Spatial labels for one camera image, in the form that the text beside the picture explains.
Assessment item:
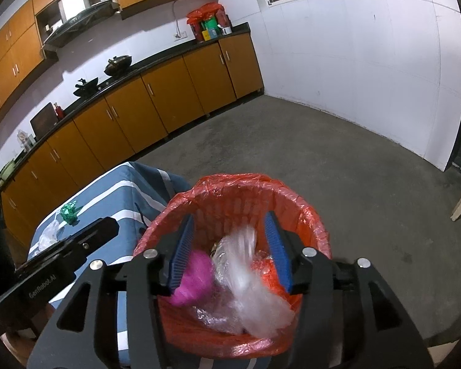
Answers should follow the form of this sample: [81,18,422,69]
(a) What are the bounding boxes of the red lined waste basket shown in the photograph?
[132,173,333,360]

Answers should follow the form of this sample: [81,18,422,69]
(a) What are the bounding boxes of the pink plastic bag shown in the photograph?
[171,248,214,308]

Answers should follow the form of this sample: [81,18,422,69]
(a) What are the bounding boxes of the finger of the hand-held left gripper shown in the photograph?
[28,216,120,274]

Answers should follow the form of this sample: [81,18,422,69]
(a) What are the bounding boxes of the clear plastic bag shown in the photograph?
[213,224,295,339]

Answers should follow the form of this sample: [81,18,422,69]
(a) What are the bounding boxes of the black wok with handle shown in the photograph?
[73,77,101,97]

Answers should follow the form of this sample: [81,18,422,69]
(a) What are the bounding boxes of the small white plastic bag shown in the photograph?
[36,219,62,251]

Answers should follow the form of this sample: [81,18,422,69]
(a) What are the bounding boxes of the red plastic bag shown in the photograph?
[253,256,293,297]

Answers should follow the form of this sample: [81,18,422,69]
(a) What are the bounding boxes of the steel range hood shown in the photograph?
[41,0,120,54]

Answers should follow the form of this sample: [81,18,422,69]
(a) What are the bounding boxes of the black kitchen countertop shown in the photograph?
[0,22,251,190]

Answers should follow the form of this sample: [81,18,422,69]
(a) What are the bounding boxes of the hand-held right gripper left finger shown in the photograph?
[31,213,196,369]

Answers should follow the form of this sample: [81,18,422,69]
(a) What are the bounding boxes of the green enamel basin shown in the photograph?
[0,160,18,181]

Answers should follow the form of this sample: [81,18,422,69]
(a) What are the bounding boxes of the brown cutting board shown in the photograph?
[30,102,58,137]

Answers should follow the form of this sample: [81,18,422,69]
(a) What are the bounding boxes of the red bag with groceries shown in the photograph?
[187,2,231,42]

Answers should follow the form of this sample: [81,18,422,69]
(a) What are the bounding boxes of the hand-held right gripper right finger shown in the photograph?
[263,211,435,369]

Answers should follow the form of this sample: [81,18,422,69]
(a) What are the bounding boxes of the small green plastic bag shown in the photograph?
[59,199,81,226]

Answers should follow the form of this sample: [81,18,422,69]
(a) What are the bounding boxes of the black wok with lid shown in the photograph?
[103,55,133,77]

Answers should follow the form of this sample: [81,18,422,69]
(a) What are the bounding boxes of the wooden lower kitchen cabinets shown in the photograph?
[0,33,265,240]

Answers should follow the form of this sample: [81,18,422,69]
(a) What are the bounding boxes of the long wooden upper cabinets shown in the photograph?
[0,0,114,133]

